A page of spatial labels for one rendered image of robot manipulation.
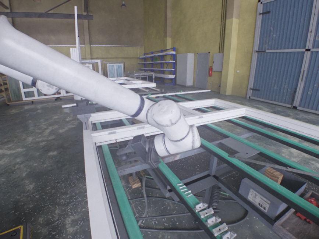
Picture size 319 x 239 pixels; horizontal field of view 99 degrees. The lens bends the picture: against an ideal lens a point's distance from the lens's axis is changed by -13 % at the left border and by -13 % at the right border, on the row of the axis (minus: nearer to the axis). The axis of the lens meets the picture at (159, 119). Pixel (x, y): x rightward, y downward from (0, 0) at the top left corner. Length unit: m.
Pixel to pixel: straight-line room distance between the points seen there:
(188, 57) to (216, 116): 9.02
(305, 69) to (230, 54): 3.07
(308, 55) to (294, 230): 6.18
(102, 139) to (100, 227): 0.61
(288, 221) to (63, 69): 1.13
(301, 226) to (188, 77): 9.77
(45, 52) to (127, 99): 0.25
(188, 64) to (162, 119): 9.85
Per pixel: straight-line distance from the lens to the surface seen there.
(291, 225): 1.05
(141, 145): 0.61
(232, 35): 8.22
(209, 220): 0.55
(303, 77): 6.80
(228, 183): 1.14
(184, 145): 0.56
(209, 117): 1.31
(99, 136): 0.97
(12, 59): 0.45
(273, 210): 1.00
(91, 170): 0.65
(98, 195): 0.54
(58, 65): 0.45
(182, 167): 1.20
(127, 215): 0.56
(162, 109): 0.47
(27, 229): 1.45
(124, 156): 0.70
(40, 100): 7.91
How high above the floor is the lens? 1.30
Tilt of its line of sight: 19 degrees down
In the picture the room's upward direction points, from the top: straight up
